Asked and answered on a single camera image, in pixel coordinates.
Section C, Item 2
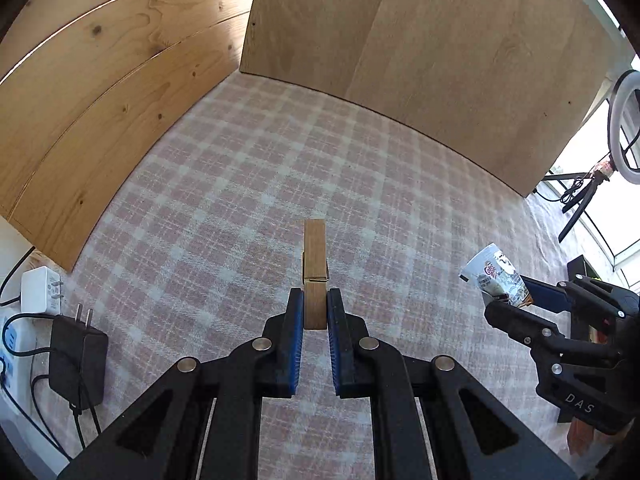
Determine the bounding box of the person's right hand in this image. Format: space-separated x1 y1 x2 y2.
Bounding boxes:
567 417 596 456

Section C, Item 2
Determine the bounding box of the white power adapter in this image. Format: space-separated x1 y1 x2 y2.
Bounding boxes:
20 266 64 317

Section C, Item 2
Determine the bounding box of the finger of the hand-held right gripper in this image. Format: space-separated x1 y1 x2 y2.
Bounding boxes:
484 298 621 361
522 274 640 320

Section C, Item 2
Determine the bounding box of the white ring light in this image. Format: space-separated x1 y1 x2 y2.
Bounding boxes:
606 69 640 187

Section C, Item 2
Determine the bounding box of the black adapter cable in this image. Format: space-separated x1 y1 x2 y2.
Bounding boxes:
31 375 103 456

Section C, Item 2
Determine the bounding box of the black light cable with switch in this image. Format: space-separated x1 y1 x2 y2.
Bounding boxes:
532 172 588 213

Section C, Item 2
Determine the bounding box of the light wooden board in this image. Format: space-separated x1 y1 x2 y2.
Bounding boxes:
239 0 628 198

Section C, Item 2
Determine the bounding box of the white power strip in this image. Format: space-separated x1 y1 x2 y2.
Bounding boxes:
0 310 36 411

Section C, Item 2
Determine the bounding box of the black container box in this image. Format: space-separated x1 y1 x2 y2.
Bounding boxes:
567 255 601 281

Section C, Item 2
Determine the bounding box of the white orange creamer sachet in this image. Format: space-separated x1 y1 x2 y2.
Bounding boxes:
458 242 531 308

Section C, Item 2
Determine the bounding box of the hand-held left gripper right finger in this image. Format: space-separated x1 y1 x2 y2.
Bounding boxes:
326 287 578 480

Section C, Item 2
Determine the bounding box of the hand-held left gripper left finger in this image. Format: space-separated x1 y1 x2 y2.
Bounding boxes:
57 287 306 480

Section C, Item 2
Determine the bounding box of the black power adapter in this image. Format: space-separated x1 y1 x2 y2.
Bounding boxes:
48 305 109 406

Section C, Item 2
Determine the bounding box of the black tripod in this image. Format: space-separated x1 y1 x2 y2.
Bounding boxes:
542 157 613 243

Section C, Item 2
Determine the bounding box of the wooden clothespin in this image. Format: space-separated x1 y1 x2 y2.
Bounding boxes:
301 218 331 331

